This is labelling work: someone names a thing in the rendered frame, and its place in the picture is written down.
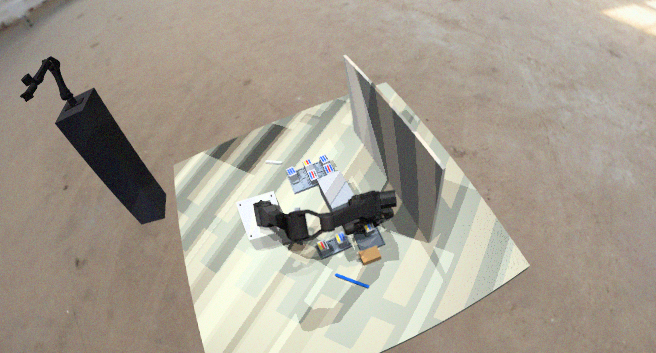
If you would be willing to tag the tan rectangular block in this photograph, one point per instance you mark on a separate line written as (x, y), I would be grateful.
(370, 255)

